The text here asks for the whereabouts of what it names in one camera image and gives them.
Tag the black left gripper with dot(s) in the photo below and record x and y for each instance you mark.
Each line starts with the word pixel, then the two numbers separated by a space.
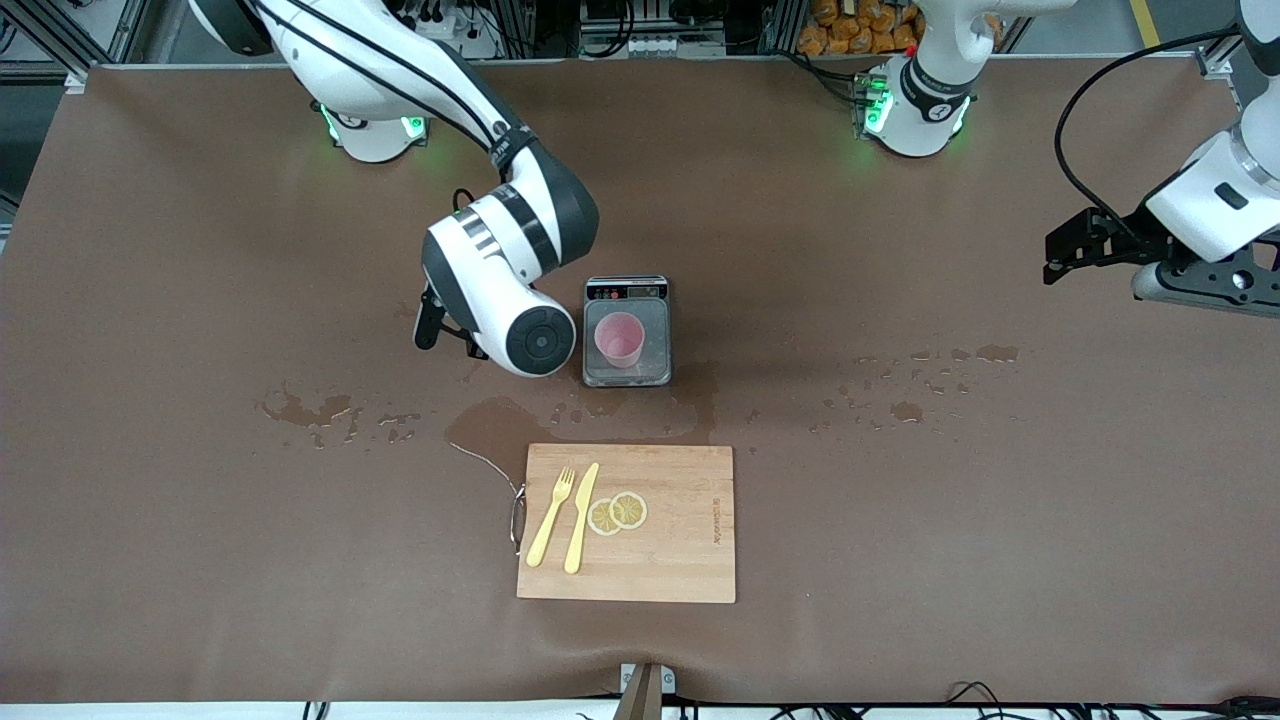
pixel 1108 243

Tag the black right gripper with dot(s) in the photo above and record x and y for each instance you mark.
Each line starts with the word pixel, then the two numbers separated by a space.
pixel 431 322

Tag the pink plastic cup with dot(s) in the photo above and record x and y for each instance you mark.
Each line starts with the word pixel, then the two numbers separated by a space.
pixel 620 340

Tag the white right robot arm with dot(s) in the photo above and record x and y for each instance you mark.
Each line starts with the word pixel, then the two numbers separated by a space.
pixel 480 290

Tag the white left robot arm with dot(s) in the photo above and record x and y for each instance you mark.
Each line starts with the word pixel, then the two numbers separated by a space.
pixel 930 100

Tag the silver digital kitchen scale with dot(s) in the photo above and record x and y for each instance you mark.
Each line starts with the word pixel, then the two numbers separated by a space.
pixel 655 360

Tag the yellow plastic fork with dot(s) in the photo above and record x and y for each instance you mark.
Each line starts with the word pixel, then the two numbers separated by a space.
pixel 548 520

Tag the yellow plastic knife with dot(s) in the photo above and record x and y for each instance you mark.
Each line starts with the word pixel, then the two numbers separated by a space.
pixel 580 520

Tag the yellow lemon slice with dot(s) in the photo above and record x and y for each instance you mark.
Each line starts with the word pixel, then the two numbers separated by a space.
pixel 630 510
pixel 600 518

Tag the white power strip with plugs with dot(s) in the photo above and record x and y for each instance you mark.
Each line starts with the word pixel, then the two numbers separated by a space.
pixel 470 40

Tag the orange packaged snacks pile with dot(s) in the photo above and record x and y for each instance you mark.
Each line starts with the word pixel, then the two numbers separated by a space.
pixel 850 30

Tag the wooden cutting board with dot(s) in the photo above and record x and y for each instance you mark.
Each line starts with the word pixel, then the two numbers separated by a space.
pixel 680 560

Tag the long white power strip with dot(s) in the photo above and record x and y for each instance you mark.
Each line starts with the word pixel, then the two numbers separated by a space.
pixel 655 45

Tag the metal table edge clamp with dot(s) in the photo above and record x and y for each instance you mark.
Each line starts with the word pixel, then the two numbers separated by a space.
pixel 645 692

